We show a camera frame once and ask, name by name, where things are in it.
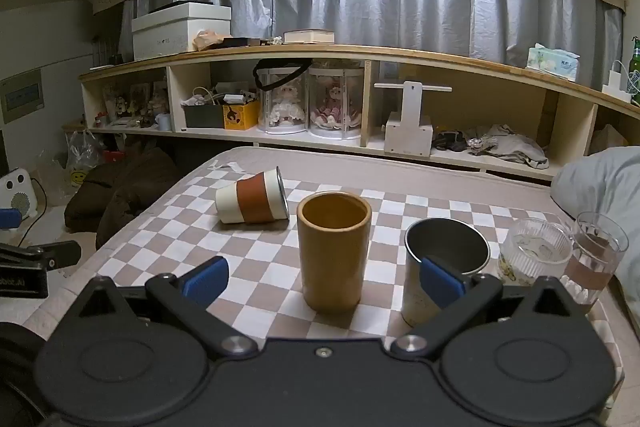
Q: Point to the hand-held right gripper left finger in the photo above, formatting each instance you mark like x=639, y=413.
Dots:
x=207, y=279

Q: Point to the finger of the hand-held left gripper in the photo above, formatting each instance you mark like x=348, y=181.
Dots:
x=45, y=253
x=9, y=218

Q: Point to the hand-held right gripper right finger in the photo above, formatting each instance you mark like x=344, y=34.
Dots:
x=440, y=282

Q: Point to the white cup with brown sleeve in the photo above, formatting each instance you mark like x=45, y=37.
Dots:
x=252, y=202

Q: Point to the metal cup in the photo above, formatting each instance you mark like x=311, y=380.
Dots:
x=445, y=252

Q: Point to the bamboo cup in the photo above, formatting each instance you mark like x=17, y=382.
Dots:
x=334, y=257

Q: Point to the white space heater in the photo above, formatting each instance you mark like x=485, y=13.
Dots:
x=19, y=192

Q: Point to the checkered blanket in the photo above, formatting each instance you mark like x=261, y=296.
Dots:
x=280, y=252

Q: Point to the clear plastic bag smiley face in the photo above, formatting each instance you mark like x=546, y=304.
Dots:
x=80, y=159

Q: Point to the ribbed clear glass mug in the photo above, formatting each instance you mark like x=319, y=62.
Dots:
x=532, y=254

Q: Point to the brown cushion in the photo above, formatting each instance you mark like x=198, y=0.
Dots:
x=120, y=192

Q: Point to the pile of grey clothes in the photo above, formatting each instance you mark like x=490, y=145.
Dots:
x=510, y=146

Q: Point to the clear glass with pink band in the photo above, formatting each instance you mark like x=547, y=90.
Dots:
x=595, y=257

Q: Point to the white wooden stand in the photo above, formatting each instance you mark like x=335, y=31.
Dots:
x=409, y=127

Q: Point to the dark storage bin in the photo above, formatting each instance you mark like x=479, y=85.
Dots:
x=202, y=116

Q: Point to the yellow box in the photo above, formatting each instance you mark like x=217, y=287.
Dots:
x=239, y=114

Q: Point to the grey pillow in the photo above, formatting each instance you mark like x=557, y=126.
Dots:
x=602, y=187

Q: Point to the clear doll case white doll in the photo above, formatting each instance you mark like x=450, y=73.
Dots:
x=283, y=102

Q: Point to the long wooden shelf unit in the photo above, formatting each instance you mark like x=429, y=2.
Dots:
x=350, y=107

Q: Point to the clear doll case pink doll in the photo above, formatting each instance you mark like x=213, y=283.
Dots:
x=335, y=104

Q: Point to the crumpled brown paper bag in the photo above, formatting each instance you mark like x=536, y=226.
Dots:
x=207, y=39

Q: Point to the green tissue pack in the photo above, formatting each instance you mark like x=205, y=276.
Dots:
x=550, y=61

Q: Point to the white storage box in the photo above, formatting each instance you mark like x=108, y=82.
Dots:
x=172, y=32

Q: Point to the thick white book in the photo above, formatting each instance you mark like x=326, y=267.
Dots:
x=308, y=36

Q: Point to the white charger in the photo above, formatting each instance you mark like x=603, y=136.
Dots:
x=617, y=87

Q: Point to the grey curtain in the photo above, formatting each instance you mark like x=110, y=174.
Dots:
x=380, y=2

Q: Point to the green glass bottle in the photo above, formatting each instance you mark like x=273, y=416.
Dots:
x=635, y=72

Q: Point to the wall panel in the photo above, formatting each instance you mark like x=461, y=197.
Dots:
x=20, y=96

